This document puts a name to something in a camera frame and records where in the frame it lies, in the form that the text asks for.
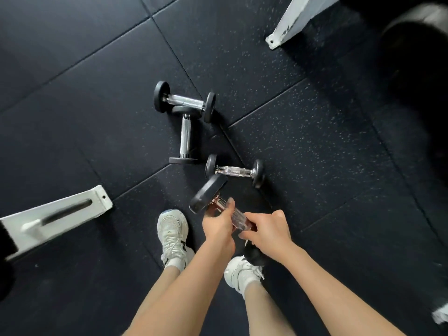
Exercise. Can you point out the person's right hand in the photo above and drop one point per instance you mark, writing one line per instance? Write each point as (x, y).
(271, 234)

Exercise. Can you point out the person's left hand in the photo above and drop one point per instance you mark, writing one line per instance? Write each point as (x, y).
(217, 227)

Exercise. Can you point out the person's left thumb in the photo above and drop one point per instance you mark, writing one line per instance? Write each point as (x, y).
(230, 209)

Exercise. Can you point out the person's right thumb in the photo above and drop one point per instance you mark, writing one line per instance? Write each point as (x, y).
(249, 235)

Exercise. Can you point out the person's left forearm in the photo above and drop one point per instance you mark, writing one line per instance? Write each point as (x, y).
(185, 290)

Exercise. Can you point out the person's right forearm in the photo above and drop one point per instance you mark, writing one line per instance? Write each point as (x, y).
(336, 297)

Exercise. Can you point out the person's right white sneaker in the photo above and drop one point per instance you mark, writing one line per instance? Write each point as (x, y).
(239, 272)

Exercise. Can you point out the person's white sneaker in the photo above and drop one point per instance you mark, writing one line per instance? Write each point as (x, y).
(239, 272)
(172, 232)

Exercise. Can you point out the small black chrome dumbbell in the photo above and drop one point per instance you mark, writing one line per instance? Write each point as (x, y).
(233, 170)

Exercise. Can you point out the person's left white sneaker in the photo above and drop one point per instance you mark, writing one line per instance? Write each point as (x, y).
(172, 232)

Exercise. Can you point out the person's right leg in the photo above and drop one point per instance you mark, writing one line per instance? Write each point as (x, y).
(266, 311)

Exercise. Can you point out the person's leg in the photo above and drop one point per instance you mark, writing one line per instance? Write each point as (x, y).
(266, 311)
(159, 293)

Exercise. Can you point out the large black chrome dumbbell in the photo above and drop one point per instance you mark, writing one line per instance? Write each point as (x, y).
(185, 136)
(185, 100)

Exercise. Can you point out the person's left leg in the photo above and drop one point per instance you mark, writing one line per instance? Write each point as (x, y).
(159, 293)

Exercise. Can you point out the white object at edge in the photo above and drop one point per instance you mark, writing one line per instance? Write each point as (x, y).
(441, 314)

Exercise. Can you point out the black machine part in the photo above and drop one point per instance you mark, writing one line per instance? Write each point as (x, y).
(6, 262)

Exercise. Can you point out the black padded roller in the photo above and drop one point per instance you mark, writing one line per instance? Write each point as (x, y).
(416, 34)

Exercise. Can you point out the white slotted machine frame foot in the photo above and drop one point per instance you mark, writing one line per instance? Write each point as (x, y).
(59, 215)

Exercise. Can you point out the white machine frame leg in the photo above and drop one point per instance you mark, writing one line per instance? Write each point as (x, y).
(297, 17)

